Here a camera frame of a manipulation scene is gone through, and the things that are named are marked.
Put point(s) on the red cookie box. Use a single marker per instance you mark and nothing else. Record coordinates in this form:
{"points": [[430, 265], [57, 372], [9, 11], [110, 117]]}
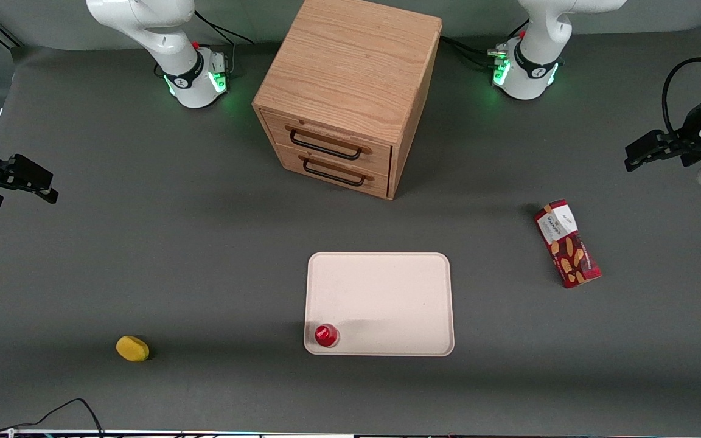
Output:
{"points": [[569, 255]]}

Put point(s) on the wooden two-drawer cabinet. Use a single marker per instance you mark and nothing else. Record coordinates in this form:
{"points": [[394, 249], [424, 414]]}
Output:
{"points": [[350, 73]]}

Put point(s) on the yellow toy fruit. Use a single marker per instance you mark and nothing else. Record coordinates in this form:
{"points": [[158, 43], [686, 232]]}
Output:
{"points": [[132, 348]]}

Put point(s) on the small red cup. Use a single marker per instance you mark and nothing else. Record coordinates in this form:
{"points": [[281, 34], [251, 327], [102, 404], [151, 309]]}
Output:
{"points": [[326, 335]]}

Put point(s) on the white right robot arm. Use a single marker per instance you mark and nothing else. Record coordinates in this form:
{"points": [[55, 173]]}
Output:
{"points": [[185, 64]]}

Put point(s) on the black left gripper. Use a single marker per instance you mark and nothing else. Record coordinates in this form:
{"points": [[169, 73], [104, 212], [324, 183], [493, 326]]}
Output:
{"points": [[690, 135]]}

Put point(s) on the cream plastic tray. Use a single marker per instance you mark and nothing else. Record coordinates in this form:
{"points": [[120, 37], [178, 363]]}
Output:
{"points": [[381, 298]]}

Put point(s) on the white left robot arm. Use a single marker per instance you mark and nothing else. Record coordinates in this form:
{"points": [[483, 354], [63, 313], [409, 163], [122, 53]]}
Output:
{"points": [[532, 68]]}

